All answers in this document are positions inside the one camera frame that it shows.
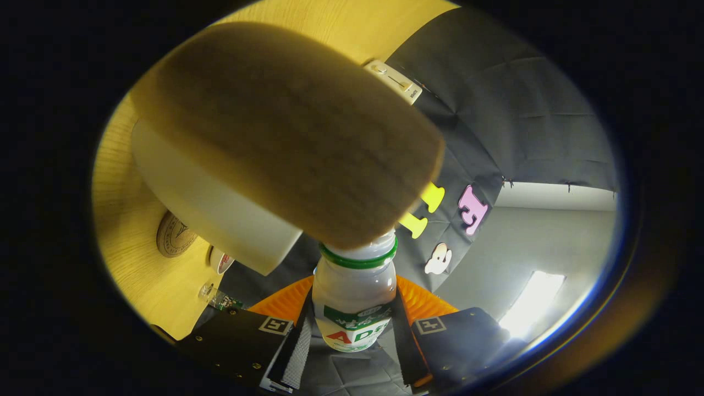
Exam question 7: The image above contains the round cork coaster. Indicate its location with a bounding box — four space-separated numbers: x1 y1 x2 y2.
156 211 197 259

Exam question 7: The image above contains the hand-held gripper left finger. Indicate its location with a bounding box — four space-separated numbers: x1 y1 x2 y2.
175 275 315 394

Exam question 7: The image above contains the white juice bottle green label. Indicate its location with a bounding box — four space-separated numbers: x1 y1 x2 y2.
311 230 398 353

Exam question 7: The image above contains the white round plate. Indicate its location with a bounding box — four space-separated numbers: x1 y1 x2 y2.
208 246 235 275

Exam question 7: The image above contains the black backdrop cloth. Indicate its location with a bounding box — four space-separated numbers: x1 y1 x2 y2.
206 5 619 396

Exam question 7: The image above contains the cream toaster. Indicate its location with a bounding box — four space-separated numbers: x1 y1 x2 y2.
363 59 424 106

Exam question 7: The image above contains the white cup with wooden handle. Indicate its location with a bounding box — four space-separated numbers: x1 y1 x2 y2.
129 21 446 277

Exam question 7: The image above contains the clear plastic water bottle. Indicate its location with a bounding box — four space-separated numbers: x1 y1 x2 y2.
198 282 244 312

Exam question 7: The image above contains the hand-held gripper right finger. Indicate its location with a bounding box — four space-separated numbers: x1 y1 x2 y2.
389 274 513 392

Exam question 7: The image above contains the wooden table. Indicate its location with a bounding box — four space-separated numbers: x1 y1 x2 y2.
91 0 460 342

